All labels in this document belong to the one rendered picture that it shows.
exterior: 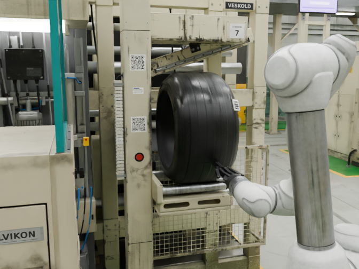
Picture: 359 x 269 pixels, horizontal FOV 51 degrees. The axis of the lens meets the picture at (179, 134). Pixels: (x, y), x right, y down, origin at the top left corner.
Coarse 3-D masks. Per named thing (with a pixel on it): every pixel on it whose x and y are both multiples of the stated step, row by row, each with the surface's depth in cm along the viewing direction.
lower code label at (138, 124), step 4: (140, 116) 178; (144, 116) 178; (132, 120) 177; (136, 120) 177; (140, 120) 178; (144, 120) 179; (132, 124) 177; (136, 124) 178; (140, 124) 178; (144, 124) 179; (132, 128) 178; (136, 128) 178; (140, 128) 179; (144, 128) 179
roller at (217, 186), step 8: (184, 184) 183; (192, 184) 184; (200, 184) 184; (208, 184) 185; (216, 184) 186; (224, 184) 187; (168, 192) 179; (176, 192) 181; (184, 192) 182; (192, 192) 184
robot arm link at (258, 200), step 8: (240, 184) 143; (248, 184) 140; (256, 184) 141; (240, 192) 139; (248, 192) 136; (256, 192) 134; (264, 192) 135; (272, 192) 139; (240, 200) 137; (248, 200) 133; (256, 200) 132; (264, 200) 132; (272, 200) 138; (248, 208) 133; (256, 208) 131; (264, 208) 132; (272, 208) 138; (256, 216) 133; (264, 216) 133
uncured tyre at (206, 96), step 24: (192, 72) 186; (168, 96) 212; (192, 96) 168; (216, 96) 171; (168, 120) 219; (192, 120) 165; (216, 120) 168; (168, 144) 218; (192, 144) 166; (216, 144) 169; (168, 168) 186; (192, 168) 172
